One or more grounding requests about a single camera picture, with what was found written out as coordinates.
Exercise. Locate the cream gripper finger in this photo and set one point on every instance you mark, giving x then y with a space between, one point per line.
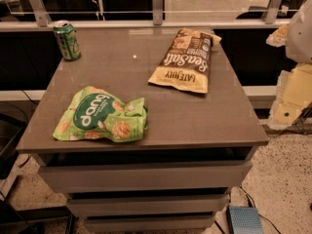
278 37

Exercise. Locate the brown Late July chip bag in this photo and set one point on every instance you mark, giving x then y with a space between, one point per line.
186 65

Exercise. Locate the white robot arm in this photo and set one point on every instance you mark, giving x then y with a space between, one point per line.
296 35

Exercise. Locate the green Dang chip bag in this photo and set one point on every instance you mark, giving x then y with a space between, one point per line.
95 113

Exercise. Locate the grey drawer cabinet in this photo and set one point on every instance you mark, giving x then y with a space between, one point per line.
195 150

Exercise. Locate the blue perforated box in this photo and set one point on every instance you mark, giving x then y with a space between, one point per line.
244 220

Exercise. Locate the green soda can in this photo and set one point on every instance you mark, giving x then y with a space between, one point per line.
67 41

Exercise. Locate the metal glass railing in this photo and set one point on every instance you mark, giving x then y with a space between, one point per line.
216 14

